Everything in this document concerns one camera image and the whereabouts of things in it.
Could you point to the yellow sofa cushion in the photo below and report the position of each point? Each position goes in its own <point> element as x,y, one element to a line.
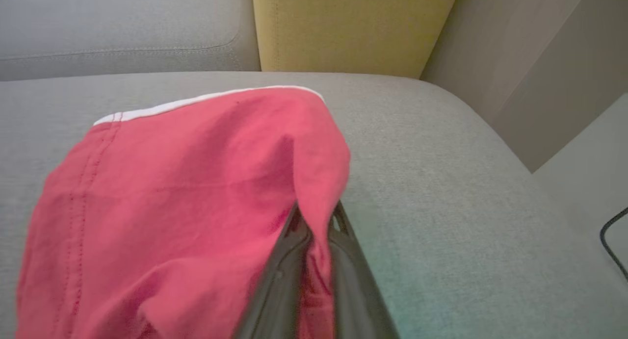
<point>343,30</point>

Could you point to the grey sofa back cushion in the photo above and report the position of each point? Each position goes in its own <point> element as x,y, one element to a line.
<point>122,25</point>

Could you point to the grey sofa seat cushion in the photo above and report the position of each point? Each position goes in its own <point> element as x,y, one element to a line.
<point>466,206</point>

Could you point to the red shorts with white trim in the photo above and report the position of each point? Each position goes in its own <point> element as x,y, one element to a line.
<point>171,206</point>

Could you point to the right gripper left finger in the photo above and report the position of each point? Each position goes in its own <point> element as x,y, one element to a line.
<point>279,290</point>

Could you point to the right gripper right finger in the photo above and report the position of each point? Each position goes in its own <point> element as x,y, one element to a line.
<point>355,290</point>

